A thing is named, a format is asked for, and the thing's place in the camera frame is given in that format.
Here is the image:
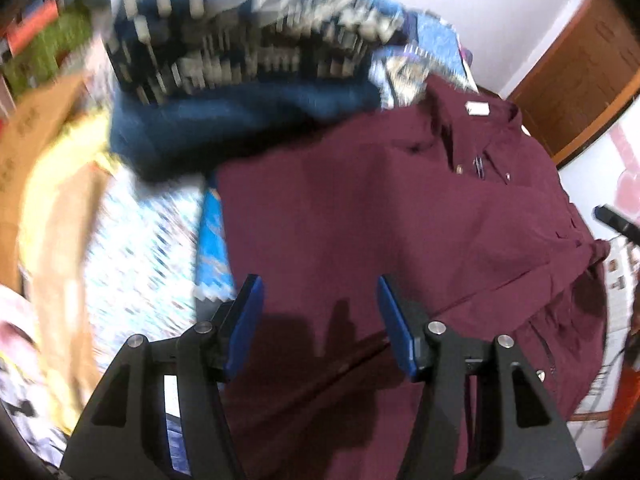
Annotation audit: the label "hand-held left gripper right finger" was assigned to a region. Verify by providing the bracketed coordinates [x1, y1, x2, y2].
[376, 275, 586, 480]

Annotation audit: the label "maroon button shirt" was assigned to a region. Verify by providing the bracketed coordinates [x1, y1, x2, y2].
[207, 74, 613, 480]

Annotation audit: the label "white wardrobe door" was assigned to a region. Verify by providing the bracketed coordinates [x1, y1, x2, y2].
[555, 105, 640, 271]

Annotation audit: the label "brown cardboard box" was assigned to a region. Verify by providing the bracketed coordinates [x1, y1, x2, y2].
[0, 72, 96, 291]

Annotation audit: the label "green patterned cloth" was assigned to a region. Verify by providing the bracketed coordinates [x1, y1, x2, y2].
[0, 10, 96, 101]

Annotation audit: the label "pink heart stickers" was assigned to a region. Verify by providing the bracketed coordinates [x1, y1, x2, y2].
[611, 124, 640, 213]

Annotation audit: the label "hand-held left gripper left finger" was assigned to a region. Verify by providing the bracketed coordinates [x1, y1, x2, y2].
[60, 274, 265, 480]

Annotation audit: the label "navy white patterned garment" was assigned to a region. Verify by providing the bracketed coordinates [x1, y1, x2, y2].
[102, 0, 408, 183]

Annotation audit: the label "orange box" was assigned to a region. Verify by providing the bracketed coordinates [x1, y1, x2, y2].
[5, 0, 61, 56]

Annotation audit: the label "brown wooden wardrobe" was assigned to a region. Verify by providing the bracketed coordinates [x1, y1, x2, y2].
[505, 0, 640, 168]

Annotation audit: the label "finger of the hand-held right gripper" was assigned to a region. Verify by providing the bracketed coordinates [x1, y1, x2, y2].
[594, 204, 640, 246]

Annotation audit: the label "white printed cloth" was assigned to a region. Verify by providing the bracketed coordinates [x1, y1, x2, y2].
[0, 285, 66, 466]

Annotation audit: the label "yellow cloth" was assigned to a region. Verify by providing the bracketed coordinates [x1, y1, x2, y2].
[17, 110, 121, 436]

